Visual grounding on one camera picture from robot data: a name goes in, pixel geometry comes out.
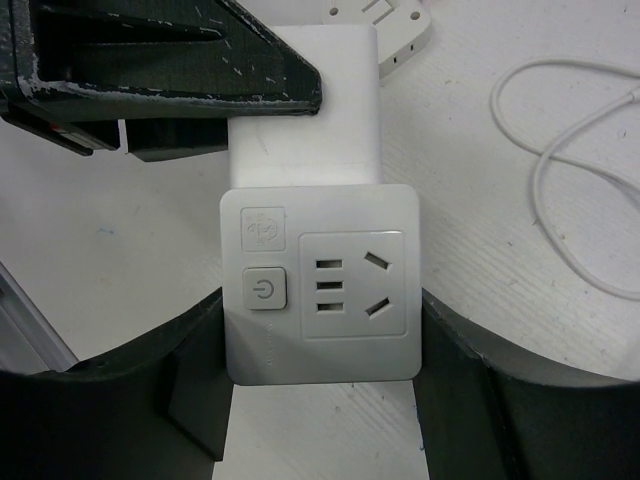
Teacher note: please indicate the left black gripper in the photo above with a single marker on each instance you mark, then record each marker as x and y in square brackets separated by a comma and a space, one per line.
[147, 58]

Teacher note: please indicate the white cube power socket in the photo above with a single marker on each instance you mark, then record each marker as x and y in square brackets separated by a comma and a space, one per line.
[321, 284]

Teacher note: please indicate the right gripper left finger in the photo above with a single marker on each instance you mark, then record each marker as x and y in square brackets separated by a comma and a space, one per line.
[156, 407]

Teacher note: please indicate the white square plug adapter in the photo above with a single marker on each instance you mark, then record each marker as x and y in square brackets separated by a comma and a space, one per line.
[403, 27]

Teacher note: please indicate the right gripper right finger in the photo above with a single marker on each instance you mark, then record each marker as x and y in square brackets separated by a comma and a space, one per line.
[491, 409]

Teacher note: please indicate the aluminium extrusion rail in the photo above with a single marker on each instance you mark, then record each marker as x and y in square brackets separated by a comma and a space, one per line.
[29, 344]

